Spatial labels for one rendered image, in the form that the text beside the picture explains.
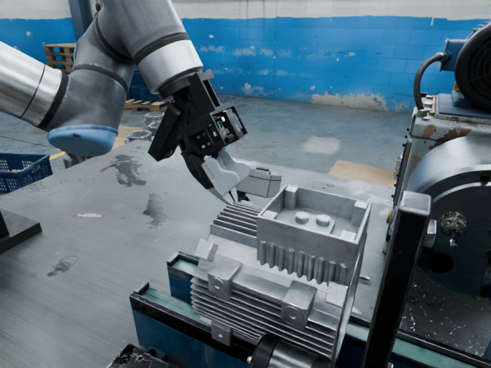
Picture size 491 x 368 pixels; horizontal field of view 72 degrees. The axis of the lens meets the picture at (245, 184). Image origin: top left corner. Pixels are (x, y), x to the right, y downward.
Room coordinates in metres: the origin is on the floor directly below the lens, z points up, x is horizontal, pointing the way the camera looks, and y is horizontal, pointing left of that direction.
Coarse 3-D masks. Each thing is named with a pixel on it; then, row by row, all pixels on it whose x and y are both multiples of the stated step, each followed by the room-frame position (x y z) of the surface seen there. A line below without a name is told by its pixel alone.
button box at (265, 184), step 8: (248, 176) 0.63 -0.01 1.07; (256, 176) 0.62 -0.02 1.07; (264, 176) 0.61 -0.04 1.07; (272, 176) 0.61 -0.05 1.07; (280, 176) 0.65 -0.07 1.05; (240, 184) 0.63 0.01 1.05; (248, 184) 0.62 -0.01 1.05; (256, 184) 0.61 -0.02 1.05; (264, 184) 0.61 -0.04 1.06; (272, 184) 0.61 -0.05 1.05; (280, 184) 0.66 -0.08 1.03; (248, 192) 0.61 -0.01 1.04; (256, 192) 0.61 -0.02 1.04; (264, 192) 0.60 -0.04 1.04; (272, 192) 0.62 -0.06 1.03
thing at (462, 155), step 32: (448, 160) 0.53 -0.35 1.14; (480, 160) 0.49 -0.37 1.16; (416, 192) 0.50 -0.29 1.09; (448, 192) 0.48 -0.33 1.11; (480, 192) 0.46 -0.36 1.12; (448, 224) 0.45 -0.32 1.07; (480, 224) 0.45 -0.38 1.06; (448, 256) 0.46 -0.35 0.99; (480, 256) 0.44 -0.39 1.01; (480, 288) 0.44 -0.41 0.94
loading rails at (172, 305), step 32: (192, 256) 0.54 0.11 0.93; (160, 320) 0.40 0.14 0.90; (192, 320) 0.38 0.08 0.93; (352, 320) 0.39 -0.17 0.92; (160, 352) 0.40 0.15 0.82; (192, 352) 0.38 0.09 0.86; (224, 352) 0.35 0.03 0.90; (352, 352) 0.36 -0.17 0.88; (416, 352) 0.33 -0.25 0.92; (448, 352) 0.33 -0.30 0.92
